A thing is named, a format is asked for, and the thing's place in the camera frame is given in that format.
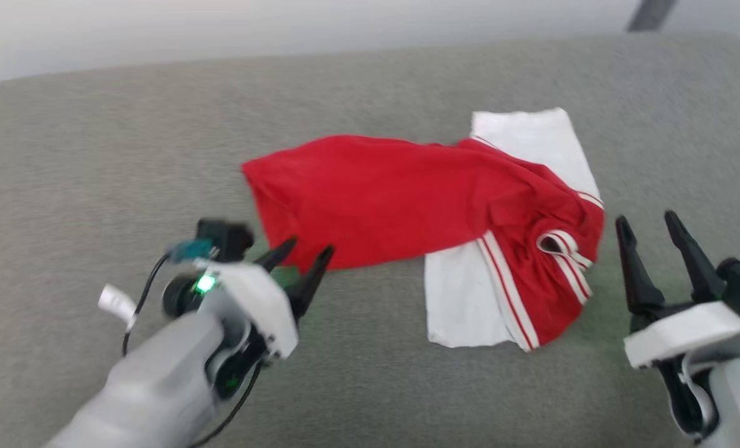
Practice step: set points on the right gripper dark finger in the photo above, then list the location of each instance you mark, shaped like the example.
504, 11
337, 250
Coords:
696, 267
640, 274

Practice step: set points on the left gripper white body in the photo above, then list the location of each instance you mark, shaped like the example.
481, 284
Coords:
257, 305

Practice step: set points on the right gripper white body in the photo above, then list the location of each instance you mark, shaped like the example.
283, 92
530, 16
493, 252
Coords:
687, 333

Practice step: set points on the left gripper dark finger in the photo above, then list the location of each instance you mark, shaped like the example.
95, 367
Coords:
310, 280
276, 255

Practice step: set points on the red and white jersey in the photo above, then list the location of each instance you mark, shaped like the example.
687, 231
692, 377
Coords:
382, 199

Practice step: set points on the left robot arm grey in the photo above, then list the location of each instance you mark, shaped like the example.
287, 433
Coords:
152, 386

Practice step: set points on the grey fabric sofa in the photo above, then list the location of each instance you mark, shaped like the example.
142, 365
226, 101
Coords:
96, 155

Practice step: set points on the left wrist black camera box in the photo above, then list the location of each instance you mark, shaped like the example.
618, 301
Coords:
226, 236

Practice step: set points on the grey metal bracket pole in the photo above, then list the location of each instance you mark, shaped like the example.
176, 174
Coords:
651, 14

